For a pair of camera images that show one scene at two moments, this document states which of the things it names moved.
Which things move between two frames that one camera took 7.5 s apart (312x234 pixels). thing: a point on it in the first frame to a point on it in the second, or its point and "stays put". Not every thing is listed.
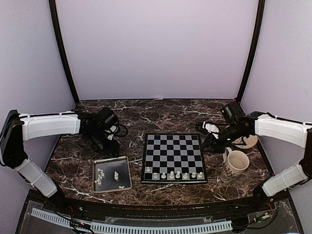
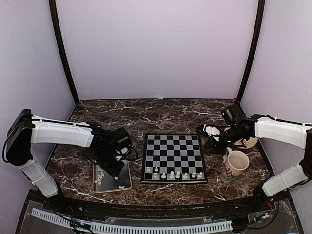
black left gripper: (112, 149) to (113, 171)
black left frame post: (59, 34) stays put
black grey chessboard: (173, 158) stays put
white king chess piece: (178, 175) stays put
